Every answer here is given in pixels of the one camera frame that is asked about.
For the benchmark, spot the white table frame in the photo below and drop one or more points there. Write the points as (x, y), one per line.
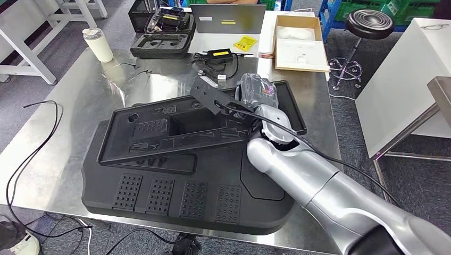
(86, 15)
(21, 69)

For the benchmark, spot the yellow packet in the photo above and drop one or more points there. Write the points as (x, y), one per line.
(245, 43)

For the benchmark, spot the black box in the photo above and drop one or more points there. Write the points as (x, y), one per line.
(137, 15)

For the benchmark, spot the stainless steel table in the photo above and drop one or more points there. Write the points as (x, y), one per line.
(440, 91)

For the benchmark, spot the black adapter with yellow label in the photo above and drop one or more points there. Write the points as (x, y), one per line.
(220, 55)

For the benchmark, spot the cream insulated tumbler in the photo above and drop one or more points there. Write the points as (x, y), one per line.
(98, 47)

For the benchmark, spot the cardboard box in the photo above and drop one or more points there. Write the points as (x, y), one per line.
(299, 56)

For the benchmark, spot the black plastic licence plate bracket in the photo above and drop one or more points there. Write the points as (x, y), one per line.
(193, 121)

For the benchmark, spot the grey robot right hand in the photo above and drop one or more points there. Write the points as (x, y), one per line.
(257, 91)

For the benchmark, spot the white cabinet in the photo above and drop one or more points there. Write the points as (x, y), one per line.
(398, 88)

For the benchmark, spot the blue shelving rack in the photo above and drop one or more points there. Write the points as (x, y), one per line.
(326, 14)

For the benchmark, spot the black engine cover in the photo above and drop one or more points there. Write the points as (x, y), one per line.
(218, 167)

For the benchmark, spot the green plastic crate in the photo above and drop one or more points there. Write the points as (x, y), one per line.
(359, 8)
(415, 10)

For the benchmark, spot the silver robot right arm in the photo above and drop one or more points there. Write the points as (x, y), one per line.
(317, 183)

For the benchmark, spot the small white connector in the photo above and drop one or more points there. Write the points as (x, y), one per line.
(222, 76)

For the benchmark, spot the small red packet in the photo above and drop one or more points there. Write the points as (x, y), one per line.
(266, 55)

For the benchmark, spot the black foam tray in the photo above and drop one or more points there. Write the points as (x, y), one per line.
(141, 51)

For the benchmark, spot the black case with controller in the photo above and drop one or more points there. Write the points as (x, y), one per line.
(171, 19)

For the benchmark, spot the black round stool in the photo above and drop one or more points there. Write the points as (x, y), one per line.
(368, 23)

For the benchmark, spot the white foam piece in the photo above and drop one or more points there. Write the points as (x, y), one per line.
(295, 34)

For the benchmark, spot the stainless steel workbench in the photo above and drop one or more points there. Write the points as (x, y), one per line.
(70, 105)

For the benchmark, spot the person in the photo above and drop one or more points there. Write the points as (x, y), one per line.
(24, 244)

